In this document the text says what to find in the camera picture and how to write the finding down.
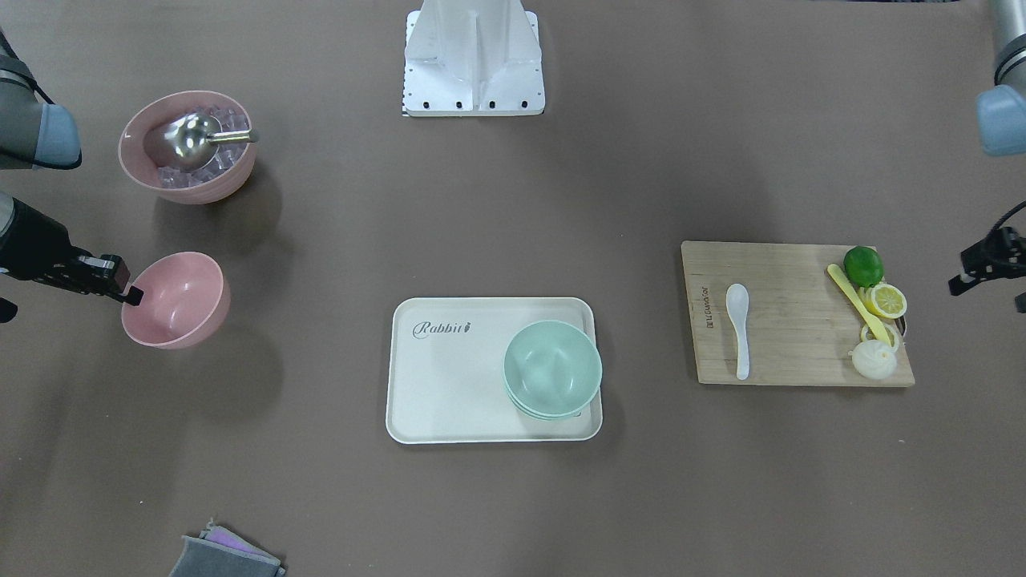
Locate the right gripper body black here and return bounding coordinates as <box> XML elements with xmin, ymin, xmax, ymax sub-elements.
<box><xmin>1</xmin><ymin>196</ymin><xmax>131</xmax><ymax>301</ymax></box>

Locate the small pink bowl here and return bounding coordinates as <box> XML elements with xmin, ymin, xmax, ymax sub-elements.
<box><xmin>121</xmin><ymin>252</ymin><xmax>232</xmax><ymax>350</ymax></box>

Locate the white ceramic spoon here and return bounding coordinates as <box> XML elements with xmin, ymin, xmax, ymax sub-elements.
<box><xmin>725</xmin><ymin>284</ymin><xmax>751</xmax><ymax>381</ymax></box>

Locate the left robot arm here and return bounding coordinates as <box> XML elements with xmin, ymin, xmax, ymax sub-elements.
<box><xmin>977</xmin><ymin>1</ymin><xmax>1025</xmax><ymax>157</ymax></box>

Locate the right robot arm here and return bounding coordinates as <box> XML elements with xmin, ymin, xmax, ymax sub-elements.
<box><xmin>1</xmin><ymin>37</ymin><xmax>144</xmax><ymax>306</ymax></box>

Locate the large pink ice bowl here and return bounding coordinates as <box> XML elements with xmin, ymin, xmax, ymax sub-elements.
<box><xmin>118</xmin><ymin>91</ymin><xmax>257</xmax><ymax>205</ymax></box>

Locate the green bowl stack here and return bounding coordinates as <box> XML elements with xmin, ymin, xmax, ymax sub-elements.
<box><xmin>502</xmin><ymin>319</ymin><xmax>604</xmax><ymax>421</ymax></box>

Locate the metal ice scoop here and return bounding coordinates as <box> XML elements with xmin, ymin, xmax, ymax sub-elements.
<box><xmin>147</xmin><ymin>112</ymin><xmax>259</xmax><ymax>171</ymax></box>

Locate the grey folded cloth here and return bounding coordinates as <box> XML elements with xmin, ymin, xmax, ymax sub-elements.
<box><xmin>169</xmin><ymin>521</ymin><xmax>287</xmax><ymax>576</ymax></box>

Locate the cream serving tray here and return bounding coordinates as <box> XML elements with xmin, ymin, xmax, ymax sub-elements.
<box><xmin>385</xmin><ymin>297</ymin><xmax>604</xmax><ymax>445</ymax></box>

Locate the wooden cutting board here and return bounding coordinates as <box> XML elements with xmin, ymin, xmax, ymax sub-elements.
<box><xmin>681</xmin><ymin>240</ymin><xmax>915</xmax><ymax>388</ymax></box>

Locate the green lime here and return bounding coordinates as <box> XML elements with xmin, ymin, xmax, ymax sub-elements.
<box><xmin>843</xmin><ymin>245</ymin><xmax>886</xmax><ymax>289</ymax></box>

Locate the lemon half slice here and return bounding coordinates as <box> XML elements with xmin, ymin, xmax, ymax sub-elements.
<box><xmin>867</xmin><ymin>282</ymin><xmax>908</xmax><ymax>319</ymax></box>

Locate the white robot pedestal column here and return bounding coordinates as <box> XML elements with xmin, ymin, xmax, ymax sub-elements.
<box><xmin>401</xmin><ymin>1</ymin><xmax>547</xmax><ymax>118</ymax></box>

